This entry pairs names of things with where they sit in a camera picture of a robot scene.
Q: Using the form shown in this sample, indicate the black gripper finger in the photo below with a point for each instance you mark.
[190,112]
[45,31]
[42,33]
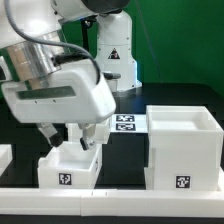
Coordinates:
[53,137]
[87,140]

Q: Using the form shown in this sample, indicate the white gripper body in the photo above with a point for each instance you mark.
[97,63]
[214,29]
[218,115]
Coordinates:
[73,96]

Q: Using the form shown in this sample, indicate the large white drawer box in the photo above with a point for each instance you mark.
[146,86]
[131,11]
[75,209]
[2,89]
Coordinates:
[185,148]

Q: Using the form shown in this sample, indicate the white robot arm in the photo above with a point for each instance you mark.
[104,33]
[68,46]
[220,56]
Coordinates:
[33,45]

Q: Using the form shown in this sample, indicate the small white drawer with knob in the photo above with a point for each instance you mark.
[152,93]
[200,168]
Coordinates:
[101,136]

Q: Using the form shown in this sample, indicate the paper sheet with fiducial markers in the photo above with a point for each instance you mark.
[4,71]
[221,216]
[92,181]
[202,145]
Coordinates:
[128,123]

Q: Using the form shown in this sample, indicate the white front fence bar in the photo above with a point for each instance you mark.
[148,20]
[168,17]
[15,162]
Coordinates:
[105,202]

